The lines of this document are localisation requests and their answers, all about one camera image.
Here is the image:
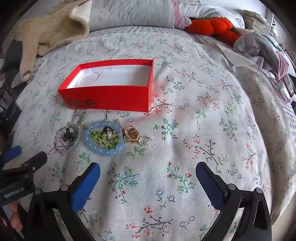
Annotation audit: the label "red cardboard box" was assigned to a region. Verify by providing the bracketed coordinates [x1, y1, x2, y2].
[58, 59, 154, 113]

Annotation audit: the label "orange pumpkin plush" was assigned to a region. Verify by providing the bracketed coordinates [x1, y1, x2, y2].
[184, 17, 241, 42]

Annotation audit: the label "floral bedsheet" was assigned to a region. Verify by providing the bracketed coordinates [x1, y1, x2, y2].
[11, 25, 296, 241]

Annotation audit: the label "pink ruffled pillow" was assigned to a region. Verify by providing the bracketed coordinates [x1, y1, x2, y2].
[171, 0, 192, 29]

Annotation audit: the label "grey checked cloth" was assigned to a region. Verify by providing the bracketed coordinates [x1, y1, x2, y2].
[11, 72, 31, 89]

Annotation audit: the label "black flower ring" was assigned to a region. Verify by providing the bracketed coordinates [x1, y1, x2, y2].
[62, 127, 75, 142]

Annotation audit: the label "light blue bead bracelet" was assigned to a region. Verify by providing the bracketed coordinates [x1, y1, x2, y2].
[83, 121, 126, 157]

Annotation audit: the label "dark grey garment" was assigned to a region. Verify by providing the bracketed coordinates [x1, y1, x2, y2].
[4, 40, 24, 71]

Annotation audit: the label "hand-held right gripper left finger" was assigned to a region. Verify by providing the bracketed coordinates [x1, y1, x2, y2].
[23, 162, 101, 241]

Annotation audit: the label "green bead bracelet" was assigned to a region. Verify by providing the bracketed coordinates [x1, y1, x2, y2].
[91, 111, 121, 149]

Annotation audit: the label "cream knit sweater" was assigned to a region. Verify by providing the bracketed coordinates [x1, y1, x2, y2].
[13, 0, 91, 80]

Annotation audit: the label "person's left hand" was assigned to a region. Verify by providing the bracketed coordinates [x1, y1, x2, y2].
[0, 201, 24, 233]

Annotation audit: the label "stack of books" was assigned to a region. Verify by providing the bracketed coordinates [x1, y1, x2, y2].
[240, 9, 271, 33]

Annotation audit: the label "white printed pillow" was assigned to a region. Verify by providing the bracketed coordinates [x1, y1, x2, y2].
[176, 0, 245, 29]

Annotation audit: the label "gold bangle rings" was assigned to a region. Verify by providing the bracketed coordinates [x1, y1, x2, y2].
[122, 125, 140, 143]

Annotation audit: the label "crumpled grey blanket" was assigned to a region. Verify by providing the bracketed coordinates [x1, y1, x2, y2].
[233, 31, 296, 103]

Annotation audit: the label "grey quilted pillow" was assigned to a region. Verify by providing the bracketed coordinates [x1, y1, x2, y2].
[88, 0, 176, 32]

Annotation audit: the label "clear bead bracelet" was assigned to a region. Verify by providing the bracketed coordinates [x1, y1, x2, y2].
[54, 125, 81, 155]

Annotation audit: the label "black box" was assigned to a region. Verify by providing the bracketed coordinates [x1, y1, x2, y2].
[0, 100, 23, 131]

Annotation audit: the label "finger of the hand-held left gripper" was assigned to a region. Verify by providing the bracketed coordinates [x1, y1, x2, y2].
[0, 151, 48, 179]
[0, 146, 23, 164]

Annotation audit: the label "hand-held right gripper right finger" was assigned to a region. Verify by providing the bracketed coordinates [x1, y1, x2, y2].
[195, 162, 273, 241]

